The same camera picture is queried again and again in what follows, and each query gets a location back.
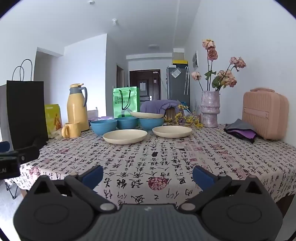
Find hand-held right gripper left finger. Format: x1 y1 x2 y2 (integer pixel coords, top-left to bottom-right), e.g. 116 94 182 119
26 165 117 214

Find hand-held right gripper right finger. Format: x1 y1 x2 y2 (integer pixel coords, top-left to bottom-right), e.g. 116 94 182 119
180 165 270 212

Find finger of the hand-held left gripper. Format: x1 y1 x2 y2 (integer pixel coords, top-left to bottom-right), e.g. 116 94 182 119
18 137 48 163

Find blue bowl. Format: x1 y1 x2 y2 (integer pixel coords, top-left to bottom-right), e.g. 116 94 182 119
138 118 164 131
115 117 139 130
90 119 117 136

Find cream plate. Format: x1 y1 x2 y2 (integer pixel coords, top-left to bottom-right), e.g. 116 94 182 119
152 126 193 138
129 111 164 119
103 129 148 145

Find yellow snack box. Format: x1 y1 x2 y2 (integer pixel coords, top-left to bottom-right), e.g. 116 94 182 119
44 104 63 139

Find black paper bag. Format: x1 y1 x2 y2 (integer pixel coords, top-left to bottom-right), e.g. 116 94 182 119
6 59 49 145

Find yellow mug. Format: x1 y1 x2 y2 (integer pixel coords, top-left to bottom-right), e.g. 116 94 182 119
61 122 81 139

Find calligraphy printed tablecloth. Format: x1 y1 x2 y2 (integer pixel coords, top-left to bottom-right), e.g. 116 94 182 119
5 123 296 209

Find yellow flower sprig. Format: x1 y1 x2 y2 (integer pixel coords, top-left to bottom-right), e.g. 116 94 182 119
164 104 204 128

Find folded grey purple cloth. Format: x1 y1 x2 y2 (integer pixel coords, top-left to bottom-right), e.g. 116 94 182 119
223 119 258 143

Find yellow thermos jug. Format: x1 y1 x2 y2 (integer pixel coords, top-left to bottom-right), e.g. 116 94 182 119
67 83 90 132

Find pink textured vase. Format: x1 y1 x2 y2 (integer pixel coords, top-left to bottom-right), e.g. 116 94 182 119
201 91 220 128

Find wooden chair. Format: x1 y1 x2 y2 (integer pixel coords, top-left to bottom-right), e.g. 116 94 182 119
165 107 183 117

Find green shopping bag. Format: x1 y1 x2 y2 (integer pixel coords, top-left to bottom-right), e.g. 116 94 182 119
113 86 141 118

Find tan hard case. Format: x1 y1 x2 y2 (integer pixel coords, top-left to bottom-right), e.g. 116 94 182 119
242 87 289 141

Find grey refrigerator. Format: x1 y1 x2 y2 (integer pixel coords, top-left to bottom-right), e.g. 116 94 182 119
166 65 190 107

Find dried pink roses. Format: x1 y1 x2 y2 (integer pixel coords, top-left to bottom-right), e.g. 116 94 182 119
191 39 247 92

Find dark brown door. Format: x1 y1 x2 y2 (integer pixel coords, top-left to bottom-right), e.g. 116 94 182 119
129 69 161 102

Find cardboard box with yellow band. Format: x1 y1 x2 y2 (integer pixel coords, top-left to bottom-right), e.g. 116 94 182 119
172 52 188 66

